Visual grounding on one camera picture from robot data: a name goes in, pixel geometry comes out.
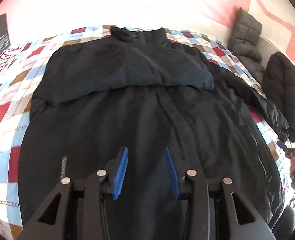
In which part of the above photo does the checkered plaid bed quilt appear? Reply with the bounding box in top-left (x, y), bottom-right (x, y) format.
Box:
top-left (0, 25), bottom-right (289, 239)

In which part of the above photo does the black puffer jacket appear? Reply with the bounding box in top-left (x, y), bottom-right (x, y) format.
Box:
top-left (262, 52), bottom-right (295, 142)

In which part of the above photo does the grey quilted down jacket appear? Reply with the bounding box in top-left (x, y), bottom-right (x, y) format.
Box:
top-left (228, 8), bottom-right (265, 85)

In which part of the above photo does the large black coat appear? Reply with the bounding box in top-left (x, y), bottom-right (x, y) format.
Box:
top-left (18, 27), bottom-right (288, 239)

